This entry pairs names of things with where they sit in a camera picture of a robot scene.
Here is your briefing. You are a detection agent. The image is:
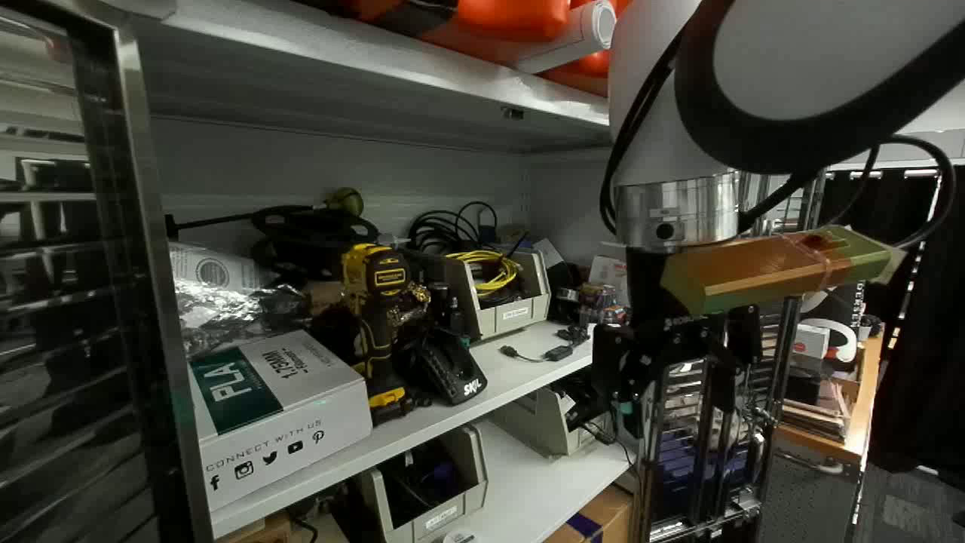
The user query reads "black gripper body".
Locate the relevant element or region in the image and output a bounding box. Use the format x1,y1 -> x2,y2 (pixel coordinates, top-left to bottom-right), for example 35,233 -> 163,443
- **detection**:
623,240 -> 707,335

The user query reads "black multi USB charging cable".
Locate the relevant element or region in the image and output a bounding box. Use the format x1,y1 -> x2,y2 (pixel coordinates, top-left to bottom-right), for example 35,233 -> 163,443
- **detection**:
496,340 -> 580,367

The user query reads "brown cardboard box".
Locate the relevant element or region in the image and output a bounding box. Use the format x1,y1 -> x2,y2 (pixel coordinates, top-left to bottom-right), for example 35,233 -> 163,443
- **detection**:
544,484 -> 636,543

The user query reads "white cardboard box green label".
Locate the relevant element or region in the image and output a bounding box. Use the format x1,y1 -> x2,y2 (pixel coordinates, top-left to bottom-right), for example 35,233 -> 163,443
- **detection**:
182,330 -> 375,514

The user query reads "metal storage cabinet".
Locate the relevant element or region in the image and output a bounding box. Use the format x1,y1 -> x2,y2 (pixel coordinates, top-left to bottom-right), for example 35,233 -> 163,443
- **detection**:
99,0 -> 645,543

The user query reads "gray storage bin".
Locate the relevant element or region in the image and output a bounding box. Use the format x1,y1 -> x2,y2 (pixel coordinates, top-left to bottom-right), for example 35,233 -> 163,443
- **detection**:
357,422 -> 492,543
492,386 -> 598,463

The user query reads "white red device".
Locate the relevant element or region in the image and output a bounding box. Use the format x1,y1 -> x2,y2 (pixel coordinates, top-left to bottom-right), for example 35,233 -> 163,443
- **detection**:
797,314 -> 858,366

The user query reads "black battery charger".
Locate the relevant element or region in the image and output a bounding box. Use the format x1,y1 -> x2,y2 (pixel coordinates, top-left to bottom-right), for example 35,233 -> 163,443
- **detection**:
403,330 -> 492,408

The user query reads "wooden shelf unit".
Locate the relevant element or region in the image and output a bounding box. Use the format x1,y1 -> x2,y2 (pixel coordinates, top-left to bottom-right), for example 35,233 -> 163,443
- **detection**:
773,325 -> 886,470

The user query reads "white tube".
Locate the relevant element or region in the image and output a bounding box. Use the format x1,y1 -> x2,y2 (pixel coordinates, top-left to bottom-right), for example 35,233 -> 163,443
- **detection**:
515,0 -> 619,74

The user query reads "yellow black power drill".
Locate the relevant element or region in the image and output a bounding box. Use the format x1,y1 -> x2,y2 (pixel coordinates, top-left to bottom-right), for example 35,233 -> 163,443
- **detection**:
334,239 -> 435,422

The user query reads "orange plastic item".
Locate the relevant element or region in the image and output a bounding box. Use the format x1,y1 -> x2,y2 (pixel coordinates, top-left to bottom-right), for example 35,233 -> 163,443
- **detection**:
334,0 -> 629,99

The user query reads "black tool with yellow knob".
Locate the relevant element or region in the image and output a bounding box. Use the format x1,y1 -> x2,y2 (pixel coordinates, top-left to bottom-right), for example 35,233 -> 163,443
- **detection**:
163,184 -> 383,274

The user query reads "silver foil bag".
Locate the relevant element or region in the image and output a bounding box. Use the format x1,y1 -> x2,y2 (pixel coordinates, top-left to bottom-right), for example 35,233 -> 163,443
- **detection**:
170,274 -> 311,358

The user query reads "white round-vent item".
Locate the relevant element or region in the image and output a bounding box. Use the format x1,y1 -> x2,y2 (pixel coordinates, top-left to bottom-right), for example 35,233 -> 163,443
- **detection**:
165,239 -> 264,296

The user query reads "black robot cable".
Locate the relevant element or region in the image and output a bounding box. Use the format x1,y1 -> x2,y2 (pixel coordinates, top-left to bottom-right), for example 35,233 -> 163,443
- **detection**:
598,27 -> 705,240

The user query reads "yellow cable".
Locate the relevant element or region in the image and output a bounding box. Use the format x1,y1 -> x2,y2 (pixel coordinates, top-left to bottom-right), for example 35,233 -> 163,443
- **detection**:
468,249 -> 527,299

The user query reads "black cable bundle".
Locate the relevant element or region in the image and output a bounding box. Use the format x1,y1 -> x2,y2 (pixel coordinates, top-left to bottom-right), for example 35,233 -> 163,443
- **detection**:
403,200 -> 503,253

